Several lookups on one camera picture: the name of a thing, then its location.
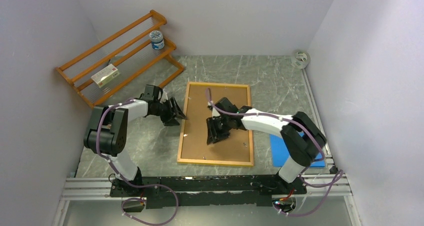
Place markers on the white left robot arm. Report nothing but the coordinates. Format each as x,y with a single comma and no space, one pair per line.
106,132

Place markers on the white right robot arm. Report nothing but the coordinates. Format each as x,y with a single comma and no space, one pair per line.
302,139

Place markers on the aluminium extrusion rail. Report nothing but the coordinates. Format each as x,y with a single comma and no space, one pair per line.
100,188

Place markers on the blue white round jar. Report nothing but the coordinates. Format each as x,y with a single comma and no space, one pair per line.
157,40

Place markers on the blue foam pad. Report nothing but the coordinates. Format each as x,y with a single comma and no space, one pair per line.
280,153

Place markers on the brown backing board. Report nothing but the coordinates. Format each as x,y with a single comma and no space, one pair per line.
232,144

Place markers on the yellow wooden picture frame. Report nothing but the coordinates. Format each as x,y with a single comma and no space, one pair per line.
212,161

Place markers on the small white green box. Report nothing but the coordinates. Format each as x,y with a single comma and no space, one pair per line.
105,75

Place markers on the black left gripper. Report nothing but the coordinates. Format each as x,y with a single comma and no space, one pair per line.
169,119

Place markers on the clear tape roll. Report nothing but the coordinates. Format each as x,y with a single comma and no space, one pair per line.
300,59

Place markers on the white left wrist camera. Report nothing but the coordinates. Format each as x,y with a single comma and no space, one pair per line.
164,97

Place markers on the orange wooden rack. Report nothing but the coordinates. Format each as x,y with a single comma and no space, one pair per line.
130,51

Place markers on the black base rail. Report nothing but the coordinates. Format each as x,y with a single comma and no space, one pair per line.
169,191

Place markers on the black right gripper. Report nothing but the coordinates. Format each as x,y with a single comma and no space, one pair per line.
214,135

